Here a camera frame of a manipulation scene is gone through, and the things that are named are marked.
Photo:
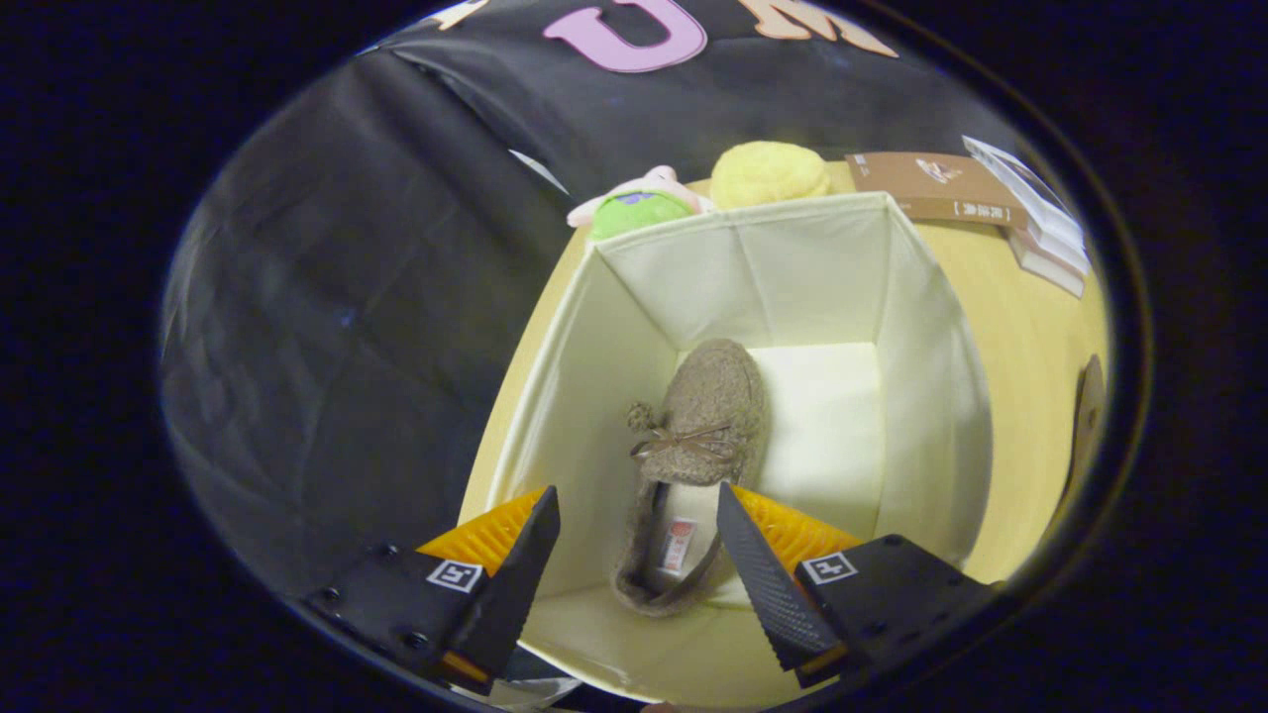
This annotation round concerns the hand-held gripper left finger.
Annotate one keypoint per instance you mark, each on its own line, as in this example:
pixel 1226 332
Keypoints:
pixel 515 594

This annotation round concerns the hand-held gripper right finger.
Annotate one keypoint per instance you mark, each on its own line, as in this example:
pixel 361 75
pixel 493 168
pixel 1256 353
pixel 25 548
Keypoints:
pixel 768 594

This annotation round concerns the brown fuzzy shoe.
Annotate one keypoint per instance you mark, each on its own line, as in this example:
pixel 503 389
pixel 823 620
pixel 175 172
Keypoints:
pixel 708 396
pixel 1092 416

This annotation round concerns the beige fabric storage box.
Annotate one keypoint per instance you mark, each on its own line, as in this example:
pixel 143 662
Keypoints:
pixel 812 277

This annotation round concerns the black backdrop cloth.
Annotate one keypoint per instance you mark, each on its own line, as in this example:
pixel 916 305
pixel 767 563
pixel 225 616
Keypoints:
pixel 327 317

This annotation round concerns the pink and green plush toy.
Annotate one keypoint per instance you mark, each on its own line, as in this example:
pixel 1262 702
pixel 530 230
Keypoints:
pixel 639 208

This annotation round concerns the yellow knitted plush ball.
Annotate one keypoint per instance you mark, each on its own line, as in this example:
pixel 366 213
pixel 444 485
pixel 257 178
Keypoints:
pixel 768 176

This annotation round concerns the pale pink book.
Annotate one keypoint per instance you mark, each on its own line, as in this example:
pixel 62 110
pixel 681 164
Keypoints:
pixel 1045 269

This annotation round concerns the brown hardcover book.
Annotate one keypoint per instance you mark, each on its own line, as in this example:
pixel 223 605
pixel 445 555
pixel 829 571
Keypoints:
pixel 921 183

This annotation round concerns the plain white book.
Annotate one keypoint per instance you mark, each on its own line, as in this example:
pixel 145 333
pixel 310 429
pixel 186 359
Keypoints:
pixel 1060 246

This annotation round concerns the white book with portrait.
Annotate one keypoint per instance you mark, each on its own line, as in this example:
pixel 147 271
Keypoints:
pixel 1020 183

